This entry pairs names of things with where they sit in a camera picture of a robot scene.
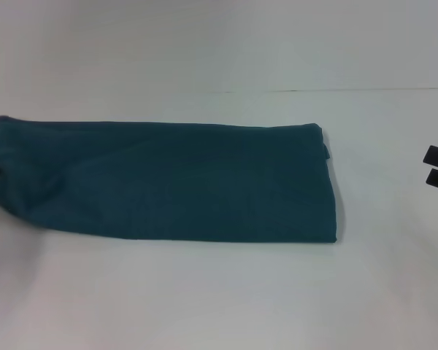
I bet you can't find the teal blue t-shirt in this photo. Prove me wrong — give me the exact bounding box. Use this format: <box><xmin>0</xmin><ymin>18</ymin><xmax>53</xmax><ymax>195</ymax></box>
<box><xmin>0</xmin><ymin>114</ymin><xmax>339</xmax><ymax>244</ymax></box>

